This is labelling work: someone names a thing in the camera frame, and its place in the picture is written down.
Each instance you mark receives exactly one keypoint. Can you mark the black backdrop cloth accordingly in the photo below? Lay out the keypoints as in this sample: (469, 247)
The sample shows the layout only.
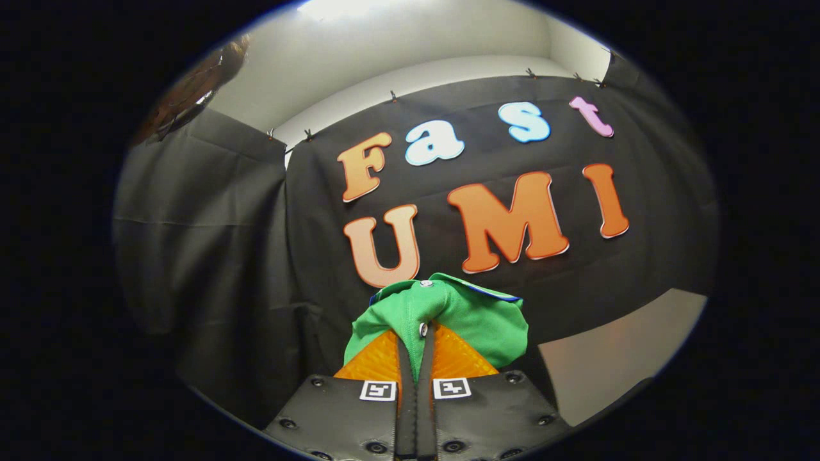
(224, 256)

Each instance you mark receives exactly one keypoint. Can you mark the grey stand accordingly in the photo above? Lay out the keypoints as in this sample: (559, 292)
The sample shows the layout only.
(615, 352)

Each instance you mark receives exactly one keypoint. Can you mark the green polo shirt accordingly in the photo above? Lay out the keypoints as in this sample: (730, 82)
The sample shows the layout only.
(474, 320)

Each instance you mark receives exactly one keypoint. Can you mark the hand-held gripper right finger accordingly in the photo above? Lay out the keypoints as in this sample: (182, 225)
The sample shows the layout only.
(426, 416)

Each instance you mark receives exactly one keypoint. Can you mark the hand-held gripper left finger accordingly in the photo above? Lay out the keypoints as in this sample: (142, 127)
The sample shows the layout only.
(407, 416)

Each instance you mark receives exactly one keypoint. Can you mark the row of black cloth clips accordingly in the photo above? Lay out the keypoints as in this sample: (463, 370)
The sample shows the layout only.
(393, 97)

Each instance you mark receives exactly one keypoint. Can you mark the dark brown object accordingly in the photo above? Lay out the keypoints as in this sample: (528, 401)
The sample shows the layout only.
(198, 83)

